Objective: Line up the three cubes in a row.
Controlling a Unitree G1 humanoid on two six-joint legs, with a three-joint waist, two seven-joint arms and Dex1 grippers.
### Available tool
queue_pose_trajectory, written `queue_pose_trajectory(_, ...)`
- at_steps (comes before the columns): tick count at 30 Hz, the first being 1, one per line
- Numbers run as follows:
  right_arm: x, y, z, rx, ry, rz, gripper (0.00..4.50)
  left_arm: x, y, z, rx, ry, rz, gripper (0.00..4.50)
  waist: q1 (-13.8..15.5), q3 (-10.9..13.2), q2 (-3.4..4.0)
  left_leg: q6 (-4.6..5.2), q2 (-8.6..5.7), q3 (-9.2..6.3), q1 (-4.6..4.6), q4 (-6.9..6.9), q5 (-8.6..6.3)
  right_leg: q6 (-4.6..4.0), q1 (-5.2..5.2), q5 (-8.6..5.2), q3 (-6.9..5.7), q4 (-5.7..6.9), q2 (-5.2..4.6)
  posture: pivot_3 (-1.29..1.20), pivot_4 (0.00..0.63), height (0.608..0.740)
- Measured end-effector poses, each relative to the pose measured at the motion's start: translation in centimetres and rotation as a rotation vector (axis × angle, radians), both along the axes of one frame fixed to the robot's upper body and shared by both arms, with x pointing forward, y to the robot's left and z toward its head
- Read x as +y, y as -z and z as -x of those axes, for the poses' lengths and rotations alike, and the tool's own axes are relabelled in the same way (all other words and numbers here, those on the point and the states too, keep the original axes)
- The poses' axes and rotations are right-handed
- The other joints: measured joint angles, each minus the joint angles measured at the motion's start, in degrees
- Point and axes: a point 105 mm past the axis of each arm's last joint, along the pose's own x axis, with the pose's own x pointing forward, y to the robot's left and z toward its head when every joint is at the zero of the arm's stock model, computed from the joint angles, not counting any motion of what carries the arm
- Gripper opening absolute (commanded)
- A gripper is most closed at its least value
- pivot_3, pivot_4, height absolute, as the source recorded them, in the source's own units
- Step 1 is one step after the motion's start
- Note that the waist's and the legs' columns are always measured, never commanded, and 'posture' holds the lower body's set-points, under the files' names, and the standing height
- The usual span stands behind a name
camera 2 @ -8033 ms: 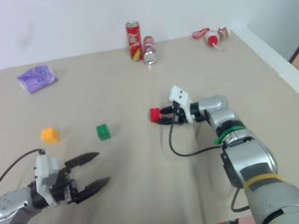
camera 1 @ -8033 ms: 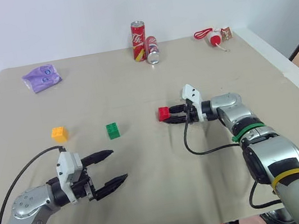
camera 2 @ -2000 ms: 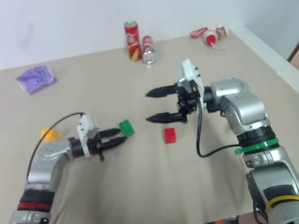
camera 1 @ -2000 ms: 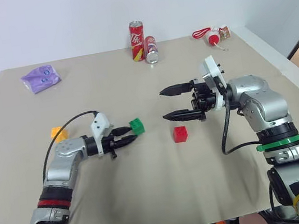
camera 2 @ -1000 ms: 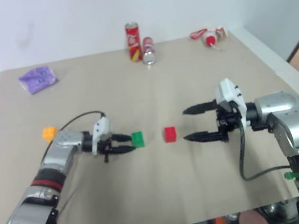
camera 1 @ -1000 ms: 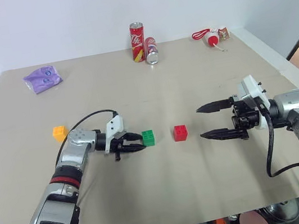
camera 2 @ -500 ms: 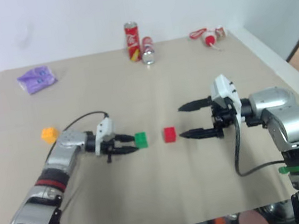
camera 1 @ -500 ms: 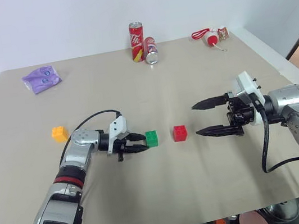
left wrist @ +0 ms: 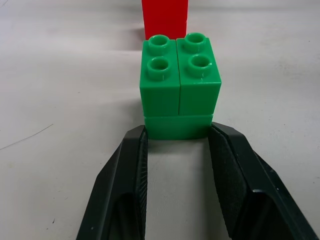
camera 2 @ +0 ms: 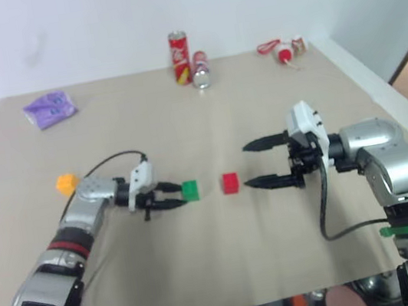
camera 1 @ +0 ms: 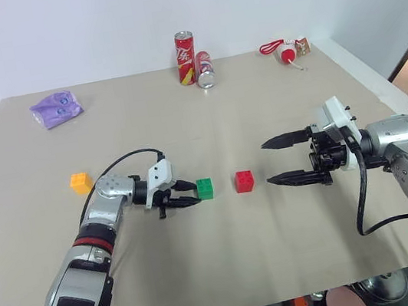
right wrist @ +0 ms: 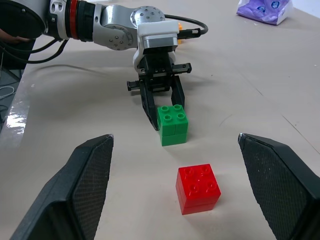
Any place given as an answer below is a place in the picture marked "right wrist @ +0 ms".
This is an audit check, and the red brick cube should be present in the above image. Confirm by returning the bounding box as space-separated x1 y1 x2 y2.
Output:
175 163 222 216

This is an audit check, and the yellow brick cube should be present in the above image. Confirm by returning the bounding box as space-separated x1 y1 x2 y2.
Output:
176 21 184 45

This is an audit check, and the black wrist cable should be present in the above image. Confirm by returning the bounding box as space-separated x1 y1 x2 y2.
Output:
163 14 210 40

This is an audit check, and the purple tissue pack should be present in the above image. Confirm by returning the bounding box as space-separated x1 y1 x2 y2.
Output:
236 0 295 26

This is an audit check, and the green brick cube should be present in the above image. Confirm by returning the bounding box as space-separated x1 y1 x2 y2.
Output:
156 104 190 147

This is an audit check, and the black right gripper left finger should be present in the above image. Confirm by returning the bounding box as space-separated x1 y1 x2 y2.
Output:
9 133 115 240

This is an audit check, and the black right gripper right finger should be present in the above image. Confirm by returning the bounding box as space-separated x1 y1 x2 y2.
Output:
236 132 320 240

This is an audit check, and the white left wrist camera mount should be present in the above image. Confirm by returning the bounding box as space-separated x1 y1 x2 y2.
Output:
132 20 181 75

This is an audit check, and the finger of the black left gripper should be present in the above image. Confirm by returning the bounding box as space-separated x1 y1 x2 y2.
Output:
170 76 186 111
139 80 161 131

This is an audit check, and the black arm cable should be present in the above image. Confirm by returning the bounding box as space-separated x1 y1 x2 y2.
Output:
0 38 62 54
23 39 70 65

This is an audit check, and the white cable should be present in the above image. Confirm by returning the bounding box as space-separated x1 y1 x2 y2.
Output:
0 85 16 100

